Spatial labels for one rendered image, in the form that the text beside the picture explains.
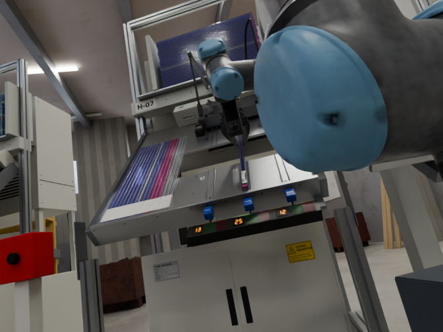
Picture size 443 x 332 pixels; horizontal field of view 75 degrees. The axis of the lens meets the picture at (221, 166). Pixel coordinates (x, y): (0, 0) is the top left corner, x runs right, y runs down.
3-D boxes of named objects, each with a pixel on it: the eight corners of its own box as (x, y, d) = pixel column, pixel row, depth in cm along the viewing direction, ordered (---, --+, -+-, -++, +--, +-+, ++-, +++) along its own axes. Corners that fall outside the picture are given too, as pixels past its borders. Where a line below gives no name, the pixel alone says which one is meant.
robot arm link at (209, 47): (198, 55, 73) (193, 43, 79) (211, 91, 80) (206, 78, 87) (227, 43, 73) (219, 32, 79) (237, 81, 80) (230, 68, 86)
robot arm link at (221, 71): (260, 69, 67) (246, 52, 75) (213, 74, 65) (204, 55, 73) (257, 99, 73) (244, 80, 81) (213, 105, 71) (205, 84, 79)
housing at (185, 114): (281, 112, 136) (275, 83, 129) (182, 138, 143) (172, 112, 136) (278, 107, 142) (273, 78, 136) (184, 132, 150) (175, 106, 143)
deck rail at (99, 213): (101, 245, 88) (90, 230, 85) (95, 246, 88) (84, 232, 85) (151, 141, 149) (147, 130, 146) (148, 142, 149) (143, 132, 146)
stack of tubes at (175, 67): (265, 58, 135) (252, 11, 142) (162, 88, 143) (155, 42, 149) (266, 72, 147) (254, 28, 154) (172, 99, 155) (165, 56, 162)
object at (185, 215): (322, 198, 77) (318, 176, 74) (101, 245, 88) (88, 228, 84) (320, 195, 79) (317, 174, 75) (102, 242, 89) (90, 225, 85)
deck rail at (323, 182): (329, 196, 77) (326, 178, 74) (322, 198, 77) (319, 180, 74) (283, 106, 138) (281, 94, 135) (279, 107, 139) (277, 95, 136)
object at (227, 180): (319, 188, 77) (318, 178, 76) (98, 236, 87) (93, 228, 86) (302, 153, 94) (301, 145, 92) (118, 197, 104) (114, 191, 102)
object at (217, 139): (293, 136, 110) (291, 124, 108) (134, 176, 120) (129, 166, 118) (279, 107, 138) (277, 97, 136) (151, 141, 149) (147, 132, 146)
